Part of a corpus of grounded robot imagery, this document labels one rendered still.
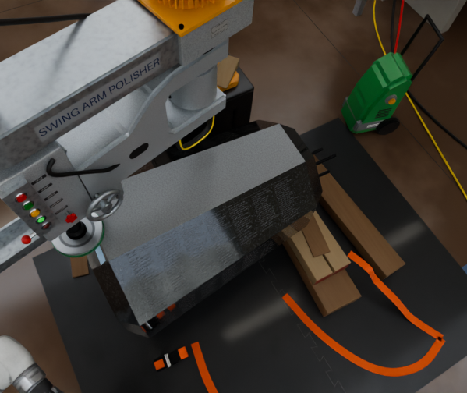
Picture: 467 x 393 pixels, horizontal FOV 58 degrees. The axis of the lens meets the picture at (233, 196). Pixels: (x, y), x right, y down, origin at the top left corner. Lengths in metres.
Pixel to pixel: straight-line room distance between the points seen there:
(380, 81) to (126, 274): 2.08
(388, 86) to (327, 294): 1.42
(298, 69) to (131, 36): 2.53
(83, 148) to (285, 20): 2.93
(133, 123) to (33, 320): 1.70
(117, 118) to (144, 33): 0.32
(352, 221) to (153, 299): 1.46
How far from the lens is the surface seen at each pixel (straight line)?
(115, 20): 1.34
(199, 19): 1.29
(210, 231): 1.93
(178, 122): 1.63
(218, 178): 1.98
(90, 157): 1.42
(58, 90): 1.19
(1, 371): 1.64
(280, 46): 3.83
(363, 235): 2.84
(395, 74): 3.05
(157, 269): 1.92
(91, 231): 1.87
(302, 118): 3.35
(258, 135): 2.12
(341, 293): 2.65
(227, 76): 2.45
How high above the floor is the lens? 2.59
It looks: 63 degrees down
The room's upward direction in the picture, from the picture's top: 6 degrees clockwise
